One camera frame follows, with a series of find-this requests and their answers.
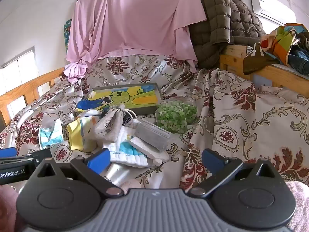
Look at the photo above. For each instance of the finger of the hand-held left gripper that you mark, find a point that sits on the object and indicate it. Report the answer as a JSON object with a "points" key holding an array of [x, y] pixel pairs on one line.
{"points": [[7, 152], [38, 156]]}

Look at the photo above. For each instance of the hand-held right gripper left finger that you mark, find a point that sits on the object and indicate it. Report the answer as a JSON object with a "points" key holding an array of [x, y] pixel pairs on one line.
{"points": [[99, 160]]}

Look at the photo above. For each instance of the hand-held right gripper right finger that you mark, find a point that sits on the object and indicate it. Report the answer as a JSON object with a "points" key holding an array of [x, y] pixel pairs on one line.
{"points": [[213, 160]]}

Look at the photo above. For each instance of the striped yellow towel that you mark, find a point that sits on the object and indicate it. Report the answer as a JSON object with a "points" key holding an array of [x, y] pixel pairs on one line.
{"points": [[79, 135]]}

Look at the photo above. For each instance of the grey tray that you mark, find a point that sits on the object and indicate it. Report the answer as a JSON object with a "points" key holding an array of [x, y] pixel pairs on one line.
{"points": [[144, 110]]}

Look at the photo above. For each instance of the teal white plastic packet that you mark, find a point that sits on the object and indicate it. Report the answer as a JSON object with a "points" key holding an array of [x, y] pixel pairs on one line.
{"points": [[50, 135]]}

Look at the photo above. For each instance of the white blue printed washcloth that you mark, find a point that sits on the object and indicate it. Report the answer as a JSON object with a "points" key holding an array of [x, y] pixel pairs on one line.
{"points": [[125, 153]]}

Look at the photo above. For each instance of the dark striped sock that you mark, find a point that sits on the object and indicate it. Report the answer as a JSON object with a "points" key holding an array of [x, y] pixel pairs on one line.
{"points": [[127, 121]]}

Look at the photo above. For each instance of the white cotton pad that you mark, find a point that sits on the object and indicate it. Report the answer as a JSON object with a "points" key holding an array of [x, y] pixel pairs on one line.
{"points": [[149, 151]]}

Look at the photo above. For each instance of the floral bedspread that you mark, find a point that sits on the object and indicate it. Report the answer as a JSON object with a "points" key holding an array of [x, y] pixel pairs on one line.
{"points": [[241, 116]]}

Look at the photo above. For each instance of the bag of green pieces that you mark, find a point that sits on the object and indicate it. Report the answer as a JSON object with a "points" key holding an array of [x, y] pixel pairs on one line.
{"points": [[176, 116]]}

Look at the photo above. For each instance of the grey face mask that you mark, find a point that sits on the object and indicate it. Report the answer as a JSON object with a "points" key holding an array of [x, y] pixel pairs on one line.
{"points": [[154, 135]]}

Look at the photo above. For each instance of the window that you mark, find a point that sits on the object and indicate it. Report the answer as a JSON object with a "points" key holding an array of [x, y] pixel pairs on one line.
{"points": [[19, 65]]}

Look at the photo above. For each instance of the pink fleece garment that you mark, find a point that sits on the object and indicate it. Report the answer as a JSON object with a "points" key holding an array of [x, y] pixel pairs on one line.
{"points": [[299, 205]]}

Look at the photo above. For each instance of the dark garment with white letters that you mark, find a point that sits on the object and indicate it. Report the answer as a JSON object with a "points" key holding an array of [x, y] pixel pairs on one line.
{"points": [[258, 60]]}

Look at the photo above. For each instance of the blue jeans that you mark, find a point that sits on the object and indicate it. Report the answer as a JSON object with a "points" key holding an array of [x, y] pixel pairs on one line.
{"points": [[299, 58]]}

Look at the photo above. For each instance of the olive quilted jacket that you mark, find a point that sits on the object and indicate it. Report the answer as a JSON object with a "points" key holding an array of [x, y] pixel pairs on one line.
{"points": [[222, 24]]}

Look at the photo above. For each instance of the colourful patchwork cloth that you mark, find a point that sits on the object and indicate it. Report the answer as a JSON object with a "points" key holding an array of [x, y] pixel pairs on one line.
{"points": [[284, 41]]}

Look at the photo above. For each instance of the pink sheet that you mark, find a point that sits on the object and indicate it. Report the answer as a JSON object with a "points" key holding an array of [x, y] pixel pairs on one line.
{"points": [[135, 19]]}

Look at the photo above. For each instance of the white air conditioner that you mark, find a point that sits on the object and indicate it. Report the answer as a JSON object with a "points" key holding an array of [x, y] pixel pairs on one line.
{"points": [[272, 4]]}

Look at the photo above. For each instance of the wooden bed rail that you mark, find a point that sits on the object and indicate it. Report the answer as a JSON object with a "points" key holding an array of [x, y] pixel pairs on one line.
{"points": [[29, 87]]}

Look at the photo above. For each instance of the wooden bed frame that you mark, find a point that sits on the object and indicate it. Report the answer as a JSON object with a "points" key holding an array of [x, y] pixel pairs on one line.
{"points": [[231, 60]]}

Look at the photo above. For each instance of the colourful wall poster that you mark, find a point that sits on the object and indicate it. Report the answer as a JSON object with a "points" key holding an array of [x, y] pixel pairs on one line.
{"points": [[67, 33]]}

